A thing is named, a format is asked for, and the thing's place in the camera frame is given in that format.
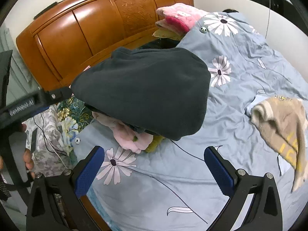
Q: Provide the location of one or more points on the dark floral bedsheet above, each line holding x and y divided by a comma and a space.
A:
73, 117

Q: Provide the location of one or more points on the beige knit sweater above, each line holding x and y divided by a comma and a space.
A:
284, 125

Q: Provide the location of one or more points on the person's left hand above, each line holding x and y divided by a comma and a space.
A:
27, 158

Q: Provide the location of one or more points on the black and white fleece jacket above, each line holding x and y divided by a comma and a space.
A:
162, 91

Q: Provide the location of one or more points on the olive yellow garment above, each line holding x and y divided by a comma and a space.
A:
157, 139

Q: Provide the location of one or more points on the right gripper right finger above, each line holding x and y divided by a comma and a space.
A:
264, 212

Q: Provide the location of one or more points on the orange wooden headboard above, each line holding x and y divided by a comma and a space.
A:
75, 34

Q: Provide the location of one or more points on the pink plush pillow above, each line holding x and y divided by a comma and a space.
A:
179, 18

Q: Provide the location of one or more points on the blue floral duvet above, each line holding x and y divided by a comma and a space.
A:
172, 188

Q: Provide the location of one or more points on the pink folded garment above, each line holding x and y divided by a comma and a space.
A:
125, 136

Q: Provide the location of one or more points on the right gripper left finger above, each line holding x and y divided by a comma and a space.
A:
43, 212

